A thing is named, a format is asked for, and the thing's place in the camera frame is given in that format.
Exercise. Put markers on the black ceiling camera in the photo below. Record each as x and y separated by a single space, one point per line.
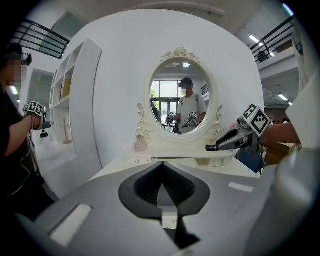
263 57

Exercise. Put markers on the person's right forearm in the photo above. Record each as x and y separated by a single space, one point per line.
280 133

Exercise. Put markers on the person's white t-shirt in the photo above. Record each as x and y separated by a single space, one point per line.
307 112

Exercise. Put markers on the navy blue padded chair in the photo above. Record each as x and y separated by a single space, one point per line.
250 160

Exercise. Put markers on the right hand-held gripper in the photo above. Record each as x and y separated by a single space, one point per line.
257 120

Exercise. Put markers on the white shelf unit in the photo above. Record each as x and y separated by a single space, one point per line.
82 112

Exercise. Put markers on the long ceiling light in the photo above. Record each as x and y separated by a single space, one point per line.
282 97
254 40

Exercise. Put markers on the pink round bottle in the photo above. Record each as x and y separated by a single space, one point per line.
140 146

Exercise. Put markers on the black lipstick tube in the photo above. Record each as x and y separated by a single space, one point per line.
210 148

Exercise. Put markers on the black railing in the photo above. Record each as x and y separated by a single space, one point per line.
272 35
40 37

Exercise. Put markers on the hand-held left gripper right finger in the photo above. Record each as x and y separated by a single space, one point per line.
225 212

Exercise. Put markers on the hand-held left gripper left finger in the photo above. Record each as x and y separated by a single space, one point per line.
105 220

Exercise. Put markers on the white framed oval mirror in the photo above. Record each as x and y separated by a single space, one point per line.
180 141

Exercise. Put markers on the white ornate dressing table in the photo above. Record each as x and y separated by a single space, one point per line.
112 167

